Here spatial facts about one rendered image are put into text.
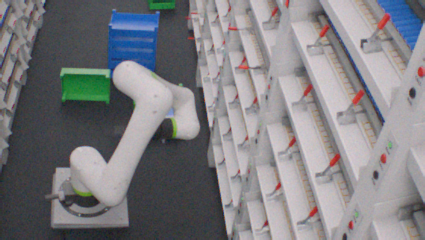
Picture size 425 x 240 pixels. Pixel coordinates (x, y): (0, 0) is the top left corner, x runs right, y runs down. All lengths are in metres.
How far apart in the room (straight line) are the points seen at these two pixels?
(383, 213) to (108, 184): 1.24
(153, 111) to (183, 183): 0.95
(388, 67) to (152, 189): 1.88
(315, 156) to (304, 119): 0.14
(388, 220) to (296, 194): 0.56
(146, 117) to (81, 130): 1.19
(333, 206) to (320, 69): 0.34
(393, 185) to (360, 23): 0.39
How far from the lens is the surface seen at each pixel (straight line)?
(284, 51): 1.55
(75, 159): 2.09
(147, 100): 1.86
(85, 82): 3.21
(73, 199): 2.23
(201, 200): 2.69
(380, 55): 1.06
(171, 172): 2.80
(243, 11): 2.27
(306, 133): 1.41
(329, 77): 1.29
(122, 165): 1.96
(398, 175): 0.92
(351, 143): 1.13
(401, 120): 0.90
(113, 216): 2.21
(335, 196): 1.27
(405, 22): 1.13
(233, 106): 2.35
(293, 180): 1.55
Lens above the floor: 2.04
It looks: 41 degrees down
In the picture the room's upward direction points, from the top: 10 degrees clockwise
